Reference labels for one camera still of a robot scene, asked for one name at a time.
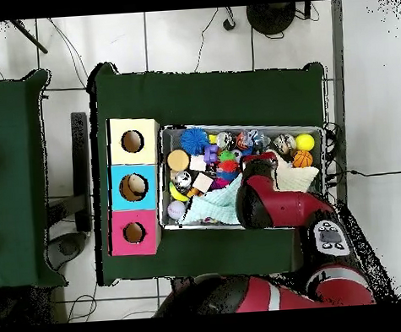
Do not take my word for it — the clear mesh bin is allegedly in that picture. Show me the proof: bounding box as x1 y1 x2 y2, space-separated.
153 116 330 240

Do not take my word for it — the wooden box with three holes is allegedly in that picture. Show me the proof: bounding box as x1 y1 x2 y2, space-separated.
100 115 169 258

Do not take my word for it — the orange toy basketball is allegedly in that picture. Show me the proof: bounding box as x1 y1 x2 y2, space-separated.
291 148 314 169

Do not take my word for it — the cream knitted cloth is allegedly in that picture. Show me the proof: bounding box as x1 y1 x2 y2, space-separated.
271 146 322 195

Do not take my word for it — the yellow ball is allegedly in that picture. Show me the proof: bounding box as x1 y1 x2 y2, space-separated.
293 132 317 153

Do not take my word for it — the purple toy block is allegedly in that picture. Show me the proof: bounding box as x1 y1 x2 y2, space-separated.
203 143 220 165

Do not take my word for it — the wooden cube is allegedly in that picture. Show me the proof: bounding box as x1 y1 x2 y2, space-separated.
191 171 215 194

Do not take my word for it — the mint green cloth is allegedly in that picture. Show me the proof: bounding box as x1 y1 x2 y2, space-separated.
177 176 247 227

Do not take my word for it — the blue spiky ball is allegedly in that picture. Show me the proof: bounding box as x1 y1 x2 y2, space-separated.
179 126 212 157

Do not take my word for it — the dark green table cloth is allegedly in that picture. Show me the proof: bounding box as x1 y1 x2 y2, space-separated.
0 68 68 291
84 48 337 287

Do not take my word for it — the toy hamburger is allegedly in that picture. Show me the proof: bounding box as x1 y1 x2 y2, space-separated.
165 148 192 173

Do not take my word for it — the white toy baseball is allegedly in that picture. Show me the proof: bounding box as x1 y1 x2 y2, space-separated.
166 199 187 221

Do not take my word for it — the black round stand base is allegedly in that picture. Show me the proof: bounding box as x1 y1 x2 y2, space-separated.
245 2 298 37

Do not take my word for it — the black upright panel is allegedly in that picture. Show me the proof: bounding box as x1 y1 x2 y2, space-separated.
68 112 95 234

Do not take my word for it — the grey rounded floor base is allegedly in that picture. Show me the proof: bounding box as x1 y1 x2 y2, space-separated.
43 231 90 272

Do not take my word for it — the thin black rod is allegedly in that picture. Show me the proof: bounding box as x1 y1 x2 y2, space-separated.
9 17 49 57

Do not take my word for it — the black cable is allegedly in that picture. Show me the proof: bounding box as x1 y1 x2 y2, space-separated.
325 166 401 180

